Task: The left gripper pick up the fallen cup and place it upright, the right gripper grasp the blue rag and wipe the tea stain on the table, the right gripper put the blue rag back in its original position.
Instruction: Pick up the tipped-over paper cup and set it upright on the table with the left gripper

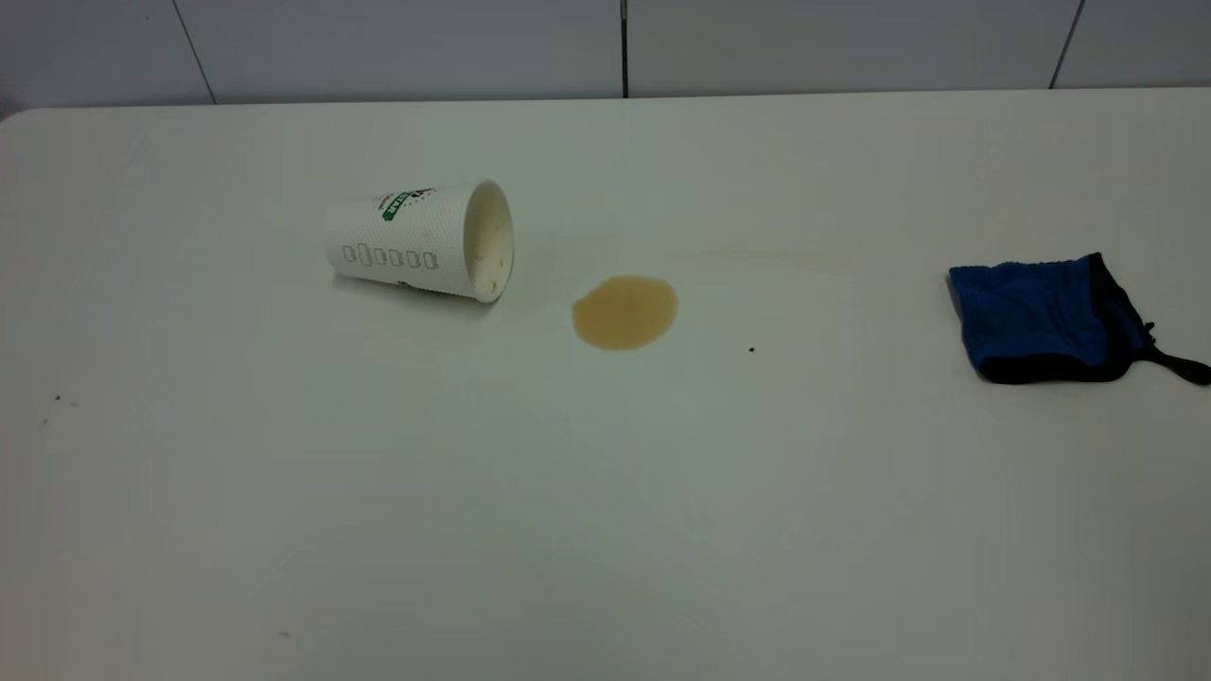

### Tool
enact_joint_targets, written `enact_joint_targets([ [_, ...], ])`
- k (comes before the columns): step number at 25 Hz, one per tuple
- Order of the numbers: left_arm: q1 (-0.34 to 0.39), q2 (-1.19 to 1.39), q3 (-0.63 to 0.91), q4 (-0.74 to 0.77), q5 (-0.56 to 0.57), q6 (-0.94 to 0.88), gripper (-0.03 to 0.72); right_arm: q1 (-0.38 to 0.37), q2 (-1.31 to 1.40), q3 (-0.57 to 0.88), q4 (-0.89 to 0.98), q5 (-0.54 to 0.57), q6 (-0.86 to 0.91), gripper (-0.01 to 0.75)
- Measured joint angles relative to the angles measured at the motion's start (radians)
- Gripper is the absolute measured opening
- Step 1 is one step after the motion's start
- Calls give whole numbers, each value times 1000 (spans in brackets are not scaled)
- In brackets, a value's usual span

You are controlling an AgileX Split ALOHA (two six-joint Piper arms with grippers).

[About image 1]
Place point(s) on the white paper coffee cup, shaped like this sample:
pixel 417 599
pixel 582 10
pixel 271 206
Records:
pixel 407 241

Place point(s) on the blue black cleaning cloth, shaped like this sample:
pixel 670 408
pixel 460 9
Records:
pixel 1026 312

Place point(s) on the brown coffee spill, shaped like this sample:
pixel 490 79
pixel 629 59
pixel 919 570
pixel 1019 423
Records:
pixel 624 312

